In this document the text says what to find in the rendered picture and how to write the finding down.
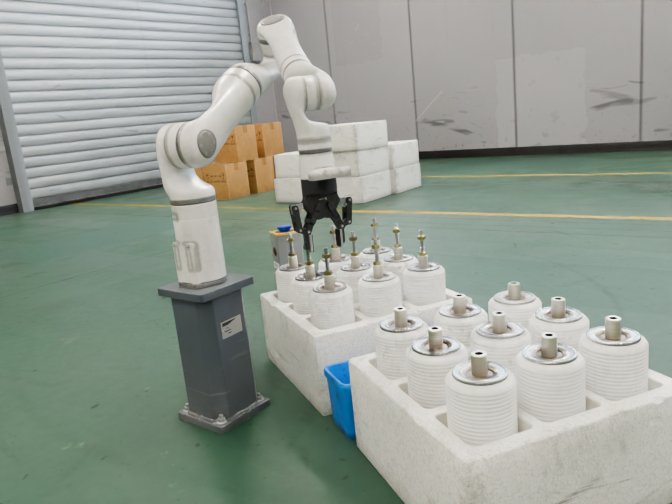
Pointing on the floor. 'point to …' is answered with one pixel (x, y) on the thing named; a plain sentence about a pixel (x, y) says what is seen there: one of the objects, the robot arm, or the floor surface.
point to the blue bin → (341, 397)
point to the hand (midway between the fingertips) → (325, 242)
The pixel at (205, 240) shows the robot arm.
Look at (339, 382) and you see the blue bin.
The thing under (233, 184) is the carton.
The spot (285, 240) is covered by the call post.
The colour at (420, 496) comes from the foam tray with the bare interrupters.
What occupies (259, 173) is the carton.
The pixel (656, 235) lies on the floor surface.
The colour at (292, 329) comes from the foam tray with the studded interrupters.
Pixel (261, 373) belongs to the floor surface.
